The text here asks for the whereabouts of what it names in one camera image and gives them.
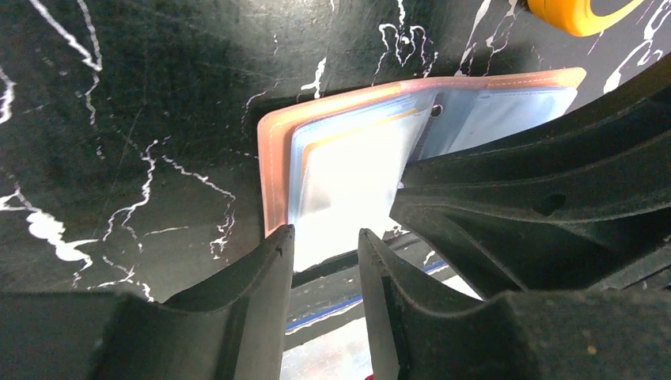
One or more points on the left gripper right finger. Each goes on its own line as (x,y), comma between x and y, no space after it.
(418,328)

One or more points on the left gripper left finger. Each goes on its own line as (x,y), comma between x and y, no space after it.
(229,326)

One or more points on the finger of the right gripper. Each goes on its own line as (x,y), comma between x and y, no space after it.
(581,202)

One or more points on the pink leather card holder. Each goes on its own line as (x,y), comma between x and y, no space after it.
(462,112)

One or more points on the yellow tape measure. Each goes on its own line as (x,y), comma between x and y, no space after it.
(582,17)

